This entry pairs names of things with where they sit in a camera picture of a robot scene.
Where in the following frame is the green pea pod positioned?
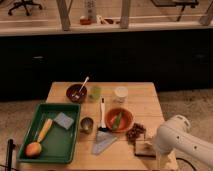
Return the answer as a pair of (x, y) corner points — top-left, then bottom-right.
(112, 112), (123, 131)

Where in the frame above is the white plastic spoon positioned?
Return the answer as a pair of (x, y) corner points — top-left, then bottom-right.
(73, 76), (89, 99)

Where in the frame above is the small metal cup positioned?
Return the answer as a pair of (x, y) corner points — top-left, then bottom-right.
(80, 117), (94, 134)

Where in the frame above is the black cable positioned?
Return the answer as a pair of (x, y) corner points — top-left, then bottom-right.
(175, 157), (198, 171)

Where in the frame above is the wooden table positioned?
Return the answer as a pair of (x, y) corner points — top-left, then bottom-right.
(20, 82), (164, 171)

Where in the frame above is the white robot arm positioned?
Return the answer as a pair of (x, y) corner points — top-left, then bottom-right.
(151, 115), (213, 168)

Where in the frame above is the black pole left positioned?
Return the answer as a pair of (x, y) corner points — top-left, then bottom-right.
(5, 139), (15, 171)

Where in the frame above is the yellow handled brush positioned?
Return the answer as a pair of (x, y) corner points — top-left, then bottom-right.
(37, 118), (53, 143)

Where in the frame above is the orange bowl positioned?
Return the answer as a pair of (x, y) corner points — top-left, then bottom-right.
(105, 108), (133, 133)

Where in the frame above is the grey sponge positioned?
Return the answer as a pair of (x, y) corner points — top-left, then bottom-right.
(54, 112), (74, 130)

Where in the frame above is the green plastic tray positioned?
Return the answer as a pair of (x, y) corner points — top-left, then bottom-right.
(17, 103), (81, 164)

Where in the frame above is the black office chair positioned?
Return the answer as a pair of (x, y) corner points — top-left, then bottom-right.
(8, 0), (43, 16)

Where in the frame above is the orange fruit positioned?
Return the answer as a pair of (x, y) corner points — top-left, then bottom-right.
(25, 142), (42, 157)

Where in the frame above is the white handled black brush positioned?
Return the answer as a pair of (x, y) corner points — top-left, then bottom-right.
(98, 97), (108, 131)

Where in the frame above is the white paper cup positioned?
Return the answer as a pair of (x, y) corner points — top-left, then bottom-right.
(114, 86), (128, 103)

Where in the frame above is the green plastic cup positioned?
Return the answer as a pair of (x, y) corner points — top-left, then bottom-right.
(89, 86), (101, 101)

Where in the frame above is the brown dried grape bunch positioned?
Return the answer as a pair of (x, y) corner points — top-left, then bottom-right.
(126, 123), (146, 144)

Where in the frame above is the dark red bowl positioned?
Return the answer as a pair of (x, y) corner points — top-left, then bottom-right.
(66, 84), (87, 104)

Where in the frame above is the red bowl on shelf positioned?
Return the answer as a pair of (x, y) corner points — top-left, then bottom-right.
(80, 18), (92, 25)

